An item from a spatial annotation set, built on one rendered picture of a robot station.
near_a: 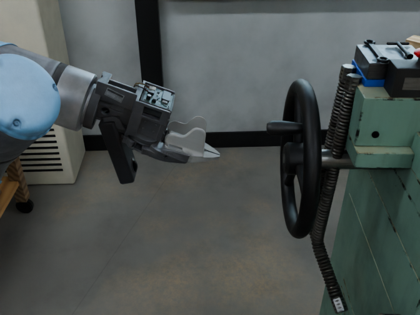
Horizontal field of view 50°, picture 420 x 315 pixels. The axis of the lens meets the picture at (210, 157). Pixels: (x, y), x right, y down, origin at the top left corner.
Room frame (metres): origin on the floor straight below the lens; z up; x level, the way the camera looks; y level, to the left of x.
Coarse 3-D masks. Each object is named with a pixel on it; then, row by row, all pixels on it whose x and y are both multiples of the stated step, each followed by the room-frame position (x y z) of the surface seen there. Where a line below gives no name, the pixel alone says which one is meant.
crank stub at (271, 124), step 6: (270, 126) 0.63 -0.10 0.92; (276, 126) 0.62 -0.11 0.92; (282, 126) 0.62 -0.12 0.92; (288, 126) 0.62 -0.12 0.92; (294, 126) 0.63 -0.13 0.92; (300, 126) 0.63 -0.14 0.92; (270, 132) 0.62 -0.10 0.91; (276, 132) 0.62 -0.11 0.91; (282, 132) 0.62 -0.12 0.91; (288, 132) 0.62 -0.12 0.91; (294, 132) 0.62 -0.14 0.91; (300, 132) 0.62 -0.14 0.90
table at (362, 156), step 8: (416, 136) 0.63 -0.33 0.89; (352, 144) 0.65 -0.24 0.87; (416, 144) 0.62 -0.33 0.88; (352, 152) 0.64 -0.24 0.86; (360, 152) 0.62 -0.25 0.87; (368, 152) 0.62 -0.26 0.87; (376, 152) 0.62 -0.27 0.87; (384, 152) 0.62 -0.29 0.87; (392, 152) 0.62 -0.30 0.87; (400, 152) 0.62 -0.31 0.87; (408, 152) 0.62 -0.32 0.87; (416, 152) 0.61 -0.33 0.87; (352, 160) 0.63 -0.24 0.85; (360, 160) 0.62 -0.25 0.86; (368, 160) 0.62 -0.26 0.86; (376, 160) 0.62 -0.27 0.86; (384, 160) 0.62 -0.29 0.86; (392, 160) 0.62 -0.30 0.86; (400, 160) 0.62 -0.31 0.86; (408, 160) 0.62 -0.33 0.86; (416, 160) 0.61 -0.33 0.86; (416, 168) 0.60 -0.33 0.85
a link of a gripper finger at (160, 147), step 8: (152, 144) 0.57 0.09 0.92; (160, 144) 0.58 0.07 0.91; (144, 152) 0.56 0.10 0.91; (152, 152) 0.56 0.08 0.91; (160, 152) 0.56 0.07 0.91; (168, 152) 0.57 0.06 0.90; (176, 152) 0.57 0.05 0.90; (160, 160) 0.56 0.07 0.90; (168, 160) 0.56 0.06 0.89; (176, 160) 0.57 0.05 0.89; (184, 160) 0.57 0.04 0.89
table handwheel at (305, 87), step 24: (288, 96) 0.79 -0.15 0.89; (312, 96) 0.66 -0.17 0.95; (288, 120) 0.81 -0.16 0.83; (312, 120) 0.61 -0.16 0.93; (288, 144) 0.69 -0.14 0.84; (312, 144) 0.58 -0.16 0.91; (288, 168) 0.66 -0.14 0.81; (312, 168) 0.56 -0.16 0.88; (360, 168) 0.67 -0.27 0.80; (384, 168) 0.67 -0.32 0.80; (288, 192) 0.73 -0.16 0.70; (312, 192) 0.55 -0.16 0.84; (288, 216) 0.66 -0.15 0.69; (312, 216) 0.55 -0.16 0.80
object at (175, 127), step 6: (192, 120) 0.62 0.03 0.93; (198, 120) 0.62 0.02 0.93; (204, 120) 0.62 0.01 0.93; (168, 126) 0.62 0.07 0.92; (174, 126) 0.62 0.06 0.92; (180, 126) 0.62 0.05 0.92; (186, 126) 0.62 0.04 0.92; (192, 126) 0.62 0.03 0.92; (198, 126) 0.62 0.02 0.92; (204, 126) 0.62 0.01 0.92; (168, 132) 0.62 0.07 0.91; (174, 132) 0.62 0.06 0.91; (180, 132) 0.62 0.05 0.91; (186, 132) 0.62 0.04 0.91; (204, 144) 0.62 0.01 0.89; (204, 150) 0.61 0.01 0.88; (210, 150) 0.61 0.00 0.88
